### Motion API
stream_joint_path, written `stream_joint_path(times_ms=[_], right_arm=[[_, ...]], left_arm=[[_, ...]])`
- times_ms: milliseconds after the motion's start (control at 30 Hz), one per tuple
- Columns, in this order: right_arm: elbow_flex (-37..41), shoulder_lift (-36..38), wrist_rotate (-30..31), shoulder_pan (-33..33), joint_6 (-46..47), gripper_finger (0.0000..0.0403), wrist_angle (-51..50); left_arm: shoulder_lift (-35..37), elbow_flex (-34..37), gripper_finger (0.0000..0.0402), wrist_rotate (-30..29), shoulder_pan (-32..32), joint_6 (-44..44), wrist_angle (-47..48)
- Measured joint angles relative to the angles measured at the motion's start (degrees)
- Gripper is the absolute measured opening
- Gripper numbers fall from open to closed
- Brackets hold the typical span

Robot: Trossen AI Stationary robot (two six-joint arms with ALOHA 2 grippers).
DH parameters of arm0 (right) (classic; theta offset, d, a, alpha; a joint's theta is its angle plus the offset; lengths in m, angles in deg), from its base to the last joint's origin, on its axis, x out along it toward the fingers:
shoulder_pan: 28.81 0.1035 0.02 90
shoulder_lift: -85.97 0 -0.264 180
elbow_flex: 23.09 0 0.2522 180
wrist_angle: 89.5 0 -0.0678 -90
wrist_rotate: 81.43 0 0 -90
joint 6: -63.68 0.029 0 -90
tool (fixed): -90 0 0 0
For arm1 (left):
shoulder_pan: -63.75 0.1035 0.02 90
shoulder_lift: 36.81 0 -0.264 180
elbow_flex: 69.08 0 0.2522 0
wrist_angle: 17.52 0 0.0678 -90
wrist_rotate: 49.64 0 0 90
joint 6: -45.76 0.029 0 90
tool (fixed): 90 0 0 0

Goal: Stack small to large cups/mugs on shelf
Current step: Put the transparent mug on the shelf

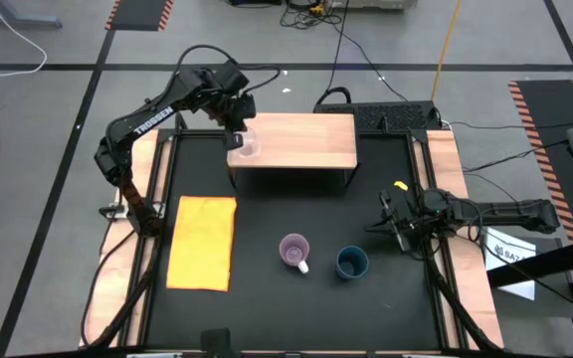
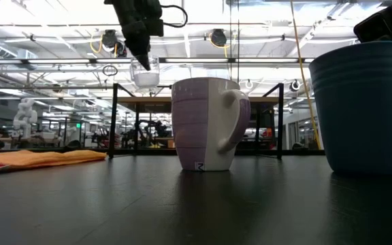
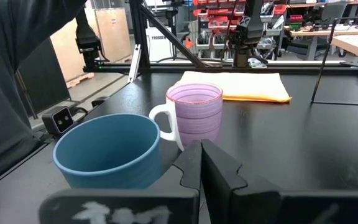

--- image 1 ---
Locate yellow cloth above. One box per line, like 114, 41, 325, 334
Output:
165, 195, 239, 293

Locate black hazard-striped floor mat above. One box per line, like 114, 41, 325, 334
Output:
507, 79, 573, 245
104, 0, 175, 33

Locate black boxy object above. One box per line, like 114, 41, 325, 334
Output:
199, 327, 236, 358

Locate black corrugated cable conduit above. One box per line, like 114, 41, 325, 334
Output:
81, 231, 166, 348
423, 238, 496, 352

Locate blue plastic cup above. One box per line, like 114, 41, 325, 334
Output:
335, 245, 370, 280

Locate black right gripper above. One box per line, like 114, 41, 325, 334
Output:
364, 191, 435, 254

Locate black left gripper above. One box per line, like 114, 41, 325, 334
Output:
215, 91, 258, 151

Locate yellow cable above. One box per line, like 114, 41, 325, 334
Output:
430, 0, 464, 105

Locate grey flat device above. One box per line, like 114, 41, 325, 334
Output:
330, 0, 420, 11

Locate pink mug with white handle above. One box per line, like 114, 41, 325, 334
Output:
279, 233, 312, 275

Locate wooden shelf with black legs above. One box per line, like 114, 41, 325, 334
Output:
225, 105, 362, 193

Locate grey desk foot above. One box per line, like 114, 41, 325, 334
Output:
0, 0, 64, 30

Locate white paper sign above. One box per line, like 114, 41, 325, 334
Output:
482, 227, 538, 302

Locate wooden side board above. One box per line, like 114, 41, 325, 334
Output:
413, 129, 505, 349
78, 129, 173, 348

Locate black perforated computer case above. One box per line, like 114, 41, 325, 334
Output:
313, 100, 443, 133

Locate thin black floor cable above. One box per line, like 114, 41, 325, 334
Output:
463, 140, 570, 174
448, 115, 573, 131

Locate black metal beam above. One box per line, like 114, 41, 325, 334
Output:
487, 236, 573, 290

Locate clear glass cup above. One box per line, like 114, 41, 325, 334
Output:
238, 127, 262, 160

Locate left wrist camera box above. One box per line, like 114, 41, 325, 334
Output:
214, 61, 251, 94

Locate tangled black cable bundle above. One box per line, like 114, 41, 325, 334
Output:
280, 0, 343, 30

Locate long black floor cable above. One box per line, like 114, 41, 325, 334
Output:
323, 0, 352, 105

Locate white cable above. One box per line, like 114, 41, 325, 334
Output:
0, 0, 49, 79

